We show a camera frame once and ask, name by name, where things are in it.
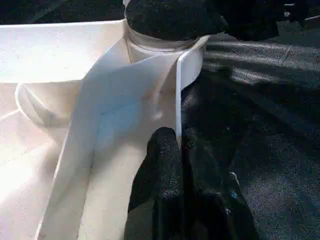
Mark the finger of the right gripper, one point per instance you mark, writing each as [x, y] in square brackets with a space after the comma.
[175, 20]

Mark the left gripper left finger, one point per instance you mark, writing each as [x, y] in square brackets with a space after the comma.
[160, 187]

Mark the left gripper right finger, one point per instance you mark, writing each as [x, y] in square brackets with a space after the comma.
[212, 200]

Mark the white plastic table leg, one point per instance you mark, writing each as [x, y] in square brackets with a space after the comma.
[152, 46]

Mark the white plastic table top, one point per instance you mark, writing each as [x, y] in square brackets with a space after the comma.
[50, 137]

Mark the black table mat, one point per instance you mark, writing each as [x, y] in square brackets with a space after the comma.
[262, 112]

